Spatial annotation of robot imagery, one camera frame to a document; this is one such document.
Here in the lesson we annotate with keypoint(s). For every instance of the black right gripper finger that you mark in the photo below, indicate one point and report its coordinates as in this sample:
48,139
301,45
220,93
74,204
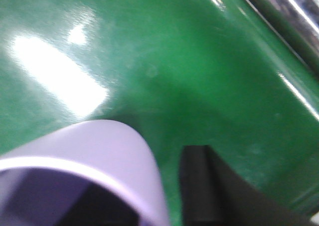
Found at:
212,194

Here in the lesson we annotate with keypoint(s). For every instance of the green circular conveyor belt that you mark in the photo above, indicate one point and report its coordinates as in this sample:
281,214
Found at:
180,72

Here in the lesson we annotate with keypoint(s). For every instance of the steel conveyor rollers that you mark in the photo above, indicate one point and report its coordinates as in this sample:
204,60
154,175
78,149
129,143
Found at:
297,23

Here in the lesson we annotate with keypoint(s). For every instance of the lavender plastic cup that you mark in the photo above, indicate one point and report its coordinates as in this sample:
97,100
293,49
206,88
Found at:
106,152

